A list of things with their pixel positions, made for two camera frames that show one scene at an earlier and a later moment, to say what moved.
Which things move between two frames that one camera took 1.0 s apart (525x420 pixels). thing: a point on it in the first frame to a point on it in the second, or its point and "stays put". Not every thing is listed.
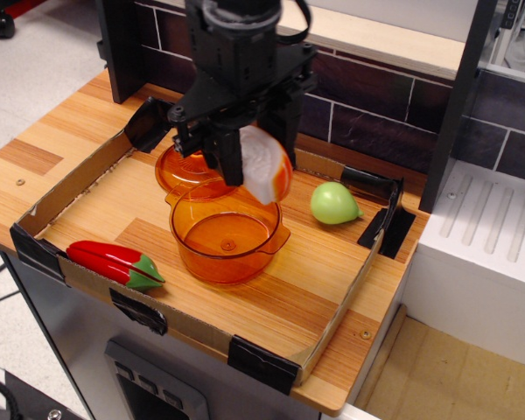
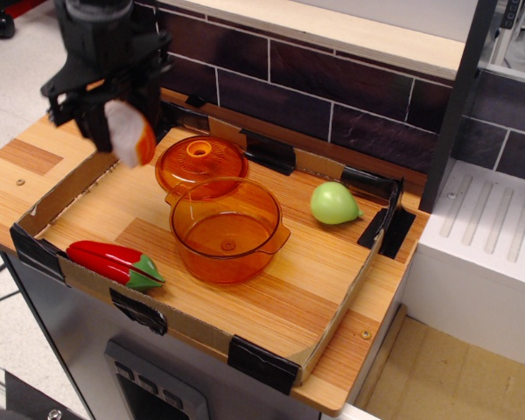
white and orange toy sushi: (266, 164) to (133, 138)
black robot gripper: (245, 74) to (104, 49)
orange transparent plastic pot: (222, 234) stays put
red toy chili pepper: (128, 267) stays put
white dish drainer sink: (477, 275) stays put
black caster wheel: (3, 24) stays put
